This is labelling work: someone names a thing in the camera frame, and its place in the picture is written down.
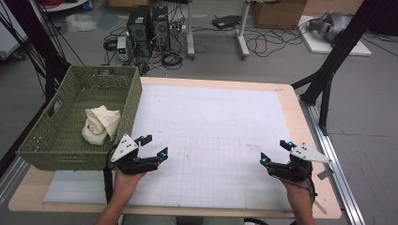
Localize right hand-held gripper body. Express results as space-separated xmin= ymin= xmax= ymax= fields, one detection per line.
xmin=267 ymin=142 xmax=333 ymax=184

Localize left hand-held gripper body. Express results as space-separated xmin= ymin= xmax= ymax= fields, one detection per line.
xmin=107 ymin=133 xmax=163 ymax=176

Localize cream printed cloth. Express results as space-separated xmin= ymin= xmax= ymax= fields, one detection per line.
xmin=81 ymin=105 xmax=122 ymax=146

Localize green woven basket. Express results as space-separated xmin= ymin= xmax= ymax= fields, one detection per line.
xmin=15 ymin=65 xmax=144 ymax=173

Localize person's right hand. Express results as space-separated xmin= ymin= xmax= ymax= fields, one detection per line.
xmin=279 ymin=177 xmax=314 ymax=204

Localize person's left hand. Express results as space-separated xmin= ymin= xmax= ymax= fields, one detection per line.
xmin=112 ymin=169 xmax=148 ymax=202

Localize grey tape piece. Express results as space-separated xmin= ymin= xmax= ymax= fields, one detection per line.
xmin=316 ymin=168 xmax=335 ymax=181

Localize thin wooden stick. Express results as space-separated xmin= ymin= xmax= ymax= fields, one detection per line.
xmin=313 ymin=200 xmax=328 ymax=216

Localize white grid mat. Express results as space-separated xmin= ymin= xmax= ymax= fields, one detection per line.
xmin=43 ymin=83 xmax=313 ymax=212

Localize person's grey trousers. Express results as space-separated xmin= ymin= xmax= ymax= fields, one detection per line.
xmin=121 ymin=215 xmax=245 ymax=225

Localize grey power supply unit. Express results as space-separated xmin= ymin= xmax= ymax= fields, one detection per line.
xmin=116 ymin=36 xmax=130 ymax=63

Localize white floor board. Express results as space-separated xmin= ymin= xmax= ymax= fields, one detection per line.
xmin=298 ymin=15 xmax=373 ymax=57

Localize black metal stand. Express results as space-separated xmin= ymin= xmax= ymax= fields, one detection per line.
xmin=290 ymin=0 xmax=389 ymax=137
xmin=3 ymin=0 xmax=71 ymax=102

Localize black computer tower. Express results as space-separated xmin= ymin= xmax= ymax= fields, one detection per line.
xmin=151 ymin=6 xmax=172 ymax=53
xmin=126 ymin=5 xmax=153 ymax=58

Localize white desk leg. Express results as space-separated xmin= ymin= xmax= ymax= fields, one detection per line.
xmin=236 ymin=0 xmax=252 ymax=60
xmin=186 ymin=0 xmax=197 ymax=60

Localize blue-green sheet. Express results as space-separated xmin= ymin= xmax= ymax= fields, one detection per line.
xmin=96 ymin=10 xmax=120 ymax=31

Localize grey headset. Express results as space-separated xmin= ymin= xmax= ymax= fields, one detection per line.
xmin=308 ymin=11 xmax=353 ymax=43

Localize brown cardboard box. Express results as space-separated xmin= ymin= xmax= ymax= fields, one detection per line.
xmin=253 ymin=0 xmax=308 ymax=30

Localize clear plastic bag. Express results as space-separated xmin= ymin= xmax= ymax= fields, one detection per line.
xmin=65 ymin=13 xmax=98 ymax=34

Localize black flat device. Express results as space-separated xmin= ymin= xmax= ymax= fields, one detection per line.
xmin=211 ymin=14 xmax=242 ymax=30

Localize white round tabletop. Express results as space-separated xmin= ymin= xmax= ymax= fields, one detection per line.
xmin=40 ymin=0 xmax=90 ymax=13

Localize white cabinet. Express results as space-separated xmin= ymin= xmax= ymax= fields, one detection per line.
xmin=0 ymin=0 xmax=29 ymax=60

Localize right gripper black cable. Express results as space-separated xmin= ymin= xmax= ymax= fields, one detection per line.
xmin=299 ymin=165 xmax=319 ymax=207

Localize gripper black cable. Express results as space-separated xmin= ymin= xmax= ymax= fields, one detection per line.
xmin=299 ymin=165 xmax=319 ymax=207
xmin=102 ymin=149 xmax=115 ymax=204

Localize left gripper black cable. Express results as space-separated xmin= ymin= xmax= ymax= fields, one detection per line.
xmin=102 ymin=149 xmax=115 ymax=204

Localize aluminium rail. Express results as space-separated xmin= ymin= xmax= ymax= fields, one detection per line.
xmin=298 ymin=97 xmax=365 ymax=225
xmin=0 ymin=156 xmax=31 ymax=204

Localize black cable coil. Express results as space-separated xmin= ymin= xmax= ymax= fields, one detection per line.
xmin=161 ymin=51 xmax=184 ymax=70

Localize black floor cable tangle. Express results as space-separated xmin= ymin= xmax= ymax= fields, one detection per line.
xmin=243 ymin=18 xmax=311 ymax=59

